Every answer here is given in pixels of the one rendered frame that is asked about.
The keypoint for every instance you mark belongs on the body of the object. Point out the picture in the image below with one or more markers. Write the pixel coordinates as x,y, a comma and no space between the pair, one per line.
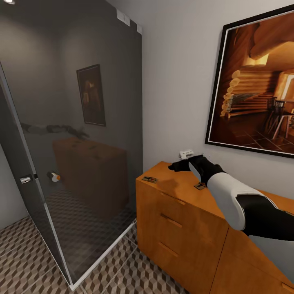
252,105

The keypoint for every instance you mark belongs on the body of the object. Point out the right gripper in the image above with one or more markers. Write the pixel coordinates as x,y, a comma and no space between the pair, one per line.
178,166

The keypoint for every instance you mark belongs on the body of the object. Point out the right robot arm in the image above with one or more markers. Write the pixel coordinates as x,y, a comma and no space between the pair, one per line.
247,210

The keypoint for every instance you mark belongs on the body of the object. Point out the mousetrap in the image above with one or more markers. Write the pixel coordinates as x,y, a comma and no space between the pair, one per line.
150,179
200,186

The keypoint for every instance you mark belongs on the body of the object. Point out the cabinet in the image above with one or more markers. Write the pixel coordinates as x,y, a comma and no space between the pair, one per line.
183,230

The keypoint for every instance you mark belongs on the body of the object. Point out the door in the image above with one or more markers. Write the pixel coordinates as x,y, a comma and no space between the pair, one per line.
74,71
18,161

